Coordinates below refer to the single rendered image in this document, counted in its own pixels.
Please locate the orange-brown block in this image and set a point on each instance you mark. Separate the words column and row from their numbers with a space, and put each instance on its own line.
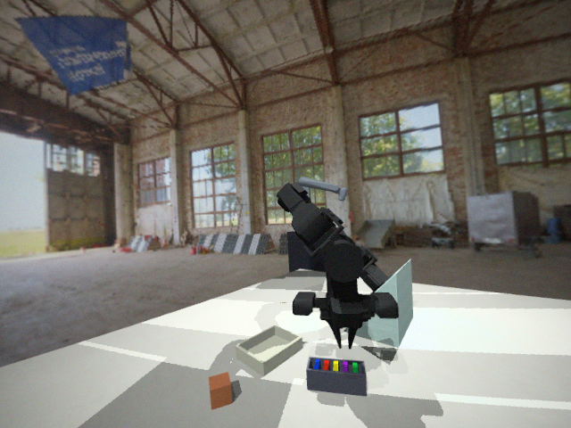
column 220, row 390

